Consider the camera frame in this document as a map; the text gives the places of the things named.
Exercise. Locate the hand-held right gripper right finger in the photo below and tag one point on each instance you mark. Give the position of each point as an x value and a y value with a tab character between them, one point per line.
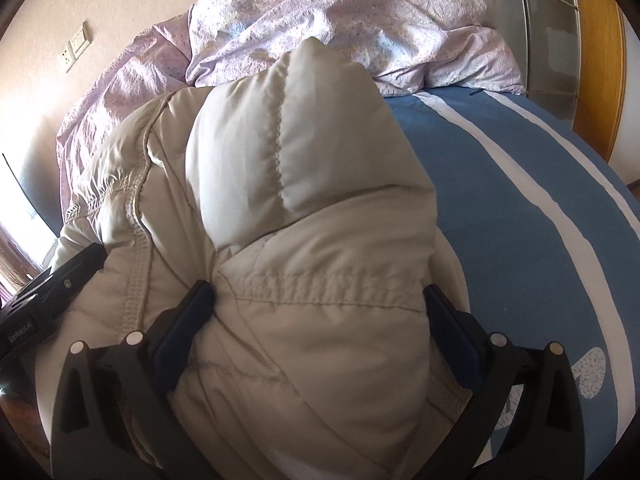
452	332

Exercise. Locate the pink floral duvet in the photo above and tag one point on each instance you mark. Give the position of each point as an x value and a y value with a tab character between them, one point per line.
350	25

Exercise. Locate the wooden glass-panel headboard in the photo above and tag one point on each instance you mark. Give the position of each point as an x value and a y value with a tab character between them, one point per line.
595	60

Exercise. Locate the white wall socket plate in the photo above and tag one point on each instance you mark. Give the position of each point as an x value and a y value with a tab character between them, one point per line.
71	60

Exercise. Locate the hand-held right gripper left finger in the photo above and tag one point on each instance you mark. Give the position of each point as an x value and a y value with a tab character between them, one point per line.
184	321

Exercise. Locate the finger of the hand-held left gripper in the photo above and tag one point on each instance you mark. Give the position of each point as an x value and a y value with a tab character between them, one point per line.
77	270

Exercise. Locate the blue white-striped bed sheet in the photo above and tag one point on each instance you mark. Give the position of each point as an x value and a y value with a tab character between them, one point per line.
525	235

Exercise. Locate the beige down jacket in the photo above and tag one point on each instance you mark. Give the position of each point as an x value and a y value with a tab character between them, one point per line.
300	210

